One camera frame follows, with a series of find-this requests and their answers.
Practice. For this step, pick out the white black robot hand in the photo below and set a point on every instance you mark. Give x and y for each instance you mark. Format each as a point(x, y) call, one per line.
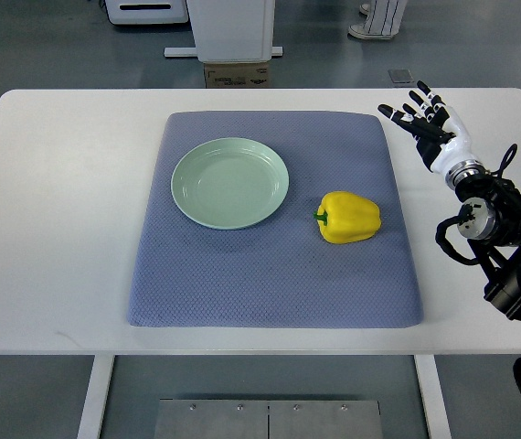
point(442, 140)

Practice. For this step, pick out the yellow bell pepper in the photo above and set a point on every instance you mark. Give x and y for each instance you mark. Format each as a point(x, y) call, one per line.
point(344, 217)

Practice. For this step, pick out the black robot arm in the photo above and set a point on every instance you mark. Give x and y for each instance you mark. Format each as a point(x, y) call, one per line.
point(487, 232)

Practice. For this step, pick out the grey floor plate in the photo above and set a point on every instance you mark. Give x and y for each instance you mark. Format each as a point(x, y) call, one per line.
point(400, 76)

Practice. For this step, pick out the light green plate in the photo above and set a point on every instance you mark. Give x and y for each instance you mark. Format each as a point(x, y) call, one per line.
point(229, 183)

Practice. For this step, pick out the striped trouser leg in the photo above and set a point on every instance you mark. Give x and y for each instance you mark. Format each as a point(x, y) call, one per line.
point(385, 16)

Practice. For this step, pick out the white sneaker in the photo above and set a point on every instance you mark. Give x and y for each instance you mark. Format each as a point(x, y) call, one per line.
point(359, 31)

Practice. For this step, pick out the blue quilted mat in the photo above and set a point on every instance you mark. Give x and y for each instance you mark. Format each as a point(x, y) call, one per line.
point(280, 272)

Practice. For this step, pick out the cardboard box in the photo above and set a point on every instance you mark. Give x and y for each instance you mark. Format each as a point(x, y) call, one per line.
point(237, 75)

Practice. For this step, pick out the right white table leg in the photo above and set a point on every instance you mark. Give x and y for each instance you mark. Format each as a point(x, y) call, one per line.
point(432, 398)

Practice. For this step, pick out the white table leg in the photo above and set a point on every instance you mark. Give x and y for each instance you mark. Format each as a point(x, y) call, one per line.
point(432, 398)
point(96, 397)

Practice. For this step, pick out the white cabinet with slot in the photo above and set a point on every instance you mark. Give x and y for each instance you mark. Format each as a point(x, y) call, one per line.
point(130, 13)

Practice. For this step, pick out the left white table leg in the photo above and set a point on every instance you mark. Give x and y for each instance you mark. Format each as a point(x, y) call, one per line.
point(96, 397)

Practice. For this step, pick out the white pedestal base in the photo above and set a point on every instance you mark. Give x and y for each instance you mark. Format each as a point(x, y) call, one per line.
point(230, 31)

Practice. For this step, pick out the metal base plate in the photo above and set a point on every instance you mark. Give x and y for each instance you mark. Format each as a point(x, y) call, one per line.
point(267, 419)

